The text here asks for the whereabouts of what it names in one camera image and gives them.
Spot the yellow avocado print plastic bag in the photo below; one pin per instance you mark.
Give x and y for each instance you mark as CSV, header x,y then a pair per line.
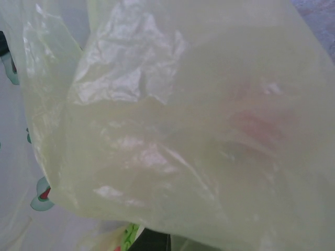
x,y
167,130

